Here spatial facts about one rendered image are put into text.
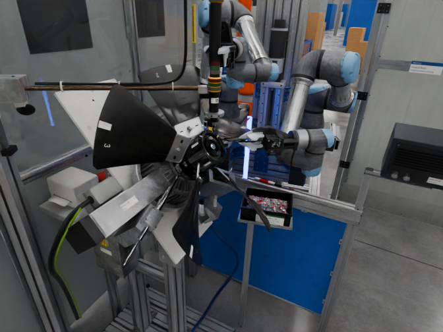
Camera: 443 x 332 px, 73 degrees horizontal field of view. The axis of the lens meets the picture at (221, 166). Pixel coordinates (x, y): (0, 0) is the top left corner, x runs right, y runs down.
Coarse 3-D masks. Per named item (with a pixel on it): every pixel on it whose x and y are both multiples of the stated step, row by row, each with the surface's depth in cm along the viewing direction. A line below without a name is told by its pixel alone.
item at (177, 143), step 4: (176, 136) 91; (180, 136) 92; (184, 136) 93; (176, 140) 92; (180, 140) 92; (184, 140) 93; (188, 140) 94; (176, 144) 92; (180, 144) 93; (184, 144) 94; (188, 144) 95; (172, 148) 92; (180, 148) 94; (184, 148) 95; (172, 152) 93; (176, 152) 94; (180, 152) 95; (184, 152) 95; (168, 156) 92; (172, 156) 93; (176, 156) 94; (180, 156) 95; (168, 160) 93; (172, 160) 94; (176, 160) 95; (180, 160) 96
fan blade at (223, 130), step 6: (222, 120) 129; (216, 126) 123; (222, 126) 123; (228, 126) 124; (234, 126) 124; (240, 126) 126; (216, 132) 116; (222, 132) 116; (228, 132) 116; (234, 132) 117; (240, 132) 119; (246, 132) 121; (222, 138) 109; (228, 138) 109; (234, 138) 111; (246, 138) 114; (258, 138) 120
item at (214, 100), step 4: (212, 92) 97; (216, 92) 97; (212, 96) 98; (216, 96) 98; (212, 100) 98; (216, 100) 99; (212, 104) 99; (216, 104) 99; (212, 108) 100; (216, 108) 100; (212, 112) 101; (216, 112) 101; (212, 120) 102; (216, 120) 103
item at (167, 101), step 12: (144, 72) 104; (168, 72) 106; (180, 72) 107; (192, 72) 109; (168, 84) 104; (180, 84) 105; (192, 84) 106; (156, 96) 103; (168, 96) 103; (180, 96) 103; (192, 96) 104; (168, 108) 102; (180, 108) 102; (192, 108) 102; (168, 120) 102; (180, 120) 101
